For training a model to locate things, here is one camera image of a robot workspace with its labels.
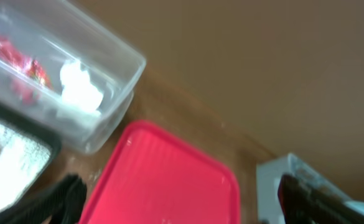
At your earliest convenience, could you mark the clear plastic waste bin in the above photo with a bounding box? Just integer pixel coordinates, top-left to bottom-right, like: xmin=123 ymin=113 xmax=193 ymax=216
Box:
xmin=0 ymin=1 xmax=146 ymax=154

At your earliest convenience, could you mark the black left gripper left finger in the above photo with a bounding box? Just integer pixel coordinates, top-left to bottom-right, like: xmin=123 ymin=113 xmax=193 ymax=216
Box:
xmin=0 ymin=174 xmax=87 ymax=224

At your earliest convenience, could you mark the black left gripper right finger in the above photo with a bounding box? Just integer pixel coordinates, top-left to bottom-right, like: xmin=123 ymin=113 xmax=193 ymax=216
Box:
xmin=278 ymin=174 xmax=364 ymax=224

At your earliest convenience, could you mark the pile of white rice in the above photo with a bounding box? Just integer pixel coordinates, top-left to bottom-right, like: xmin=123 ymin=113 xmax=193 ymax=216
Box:
xmin=0 ymin=119 xmax=51 ymax=211

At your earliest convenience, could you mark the black waste tray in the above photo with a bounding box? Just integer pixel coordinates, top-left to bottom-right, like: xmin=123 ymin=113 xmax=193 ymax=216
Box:
xmin=0 ymin=104 xmax=62 ymax=212

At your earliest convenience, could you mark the red snack wrapper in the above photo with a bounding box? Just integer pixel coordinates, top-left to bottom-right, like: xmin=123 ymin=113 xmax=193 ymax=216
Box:
xmin=0 ymin=35 xmax=53 ymax=104

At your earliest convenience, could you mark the white napkin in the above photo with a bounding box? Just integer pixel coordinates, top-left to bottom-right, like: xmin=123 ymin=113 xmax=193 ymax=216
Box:
xmin=60 ymin=60 xmax=104 ymax=117

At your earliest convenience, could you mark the red serving tray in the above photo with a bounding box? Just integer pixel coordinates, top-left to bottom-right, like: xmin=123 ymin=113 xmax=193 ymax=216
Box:
xmin=80 ymin=120 xmax=241 ymax=224

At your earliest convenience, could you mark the grey dishwasher rack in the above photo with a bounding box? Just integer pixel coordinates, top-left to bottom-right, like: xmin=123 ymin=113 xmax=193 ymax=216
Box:
xmin=256 ymin=153 xmax=364 ymax=224

